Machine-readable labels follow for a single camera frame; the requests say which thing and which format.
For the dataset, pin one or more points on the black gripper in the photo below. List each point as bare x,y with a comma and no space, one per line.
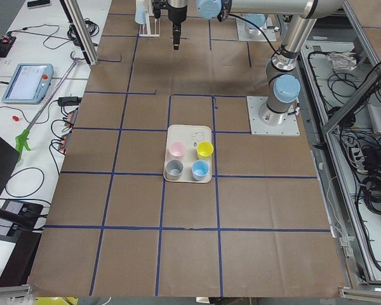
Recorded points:
176,13

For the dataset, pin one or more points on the light blue cup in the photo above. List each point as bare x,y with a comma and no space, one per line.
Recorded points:
140,17

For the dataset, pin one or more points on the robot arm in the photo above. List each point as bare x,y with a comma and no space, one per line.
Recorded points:
254,20
285,88

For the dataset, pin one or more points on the pink cup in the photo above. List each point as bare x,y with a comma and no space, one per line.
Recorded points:
177,149

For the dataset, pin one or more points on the yellow cup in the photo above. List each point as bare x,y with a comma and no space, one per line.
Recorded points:
204,150

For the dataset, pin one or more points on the grey cup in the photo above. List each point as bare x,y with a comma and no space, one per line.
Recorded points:
174,169

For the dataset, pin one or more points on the cream plastic tray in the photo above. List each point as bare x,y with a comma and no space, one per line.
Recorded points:
191,136

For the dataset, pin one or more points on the blue teach pendant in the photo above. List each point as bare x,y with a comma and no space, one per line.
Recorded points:
29,84

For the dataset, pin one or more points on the white wire cup rack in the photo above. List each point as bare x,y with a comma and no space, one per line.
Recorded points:
152,26

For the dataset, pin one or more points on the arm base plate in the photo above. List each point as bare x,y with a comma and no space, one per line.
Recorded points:
267,123
247,32

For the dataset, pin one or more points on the aluminium frame post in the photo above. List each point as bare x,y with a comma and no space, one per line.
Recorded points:
76,20

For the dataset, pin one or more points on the green handled reacher grabber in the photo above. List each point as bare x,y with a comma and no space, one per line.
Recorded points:
21,140

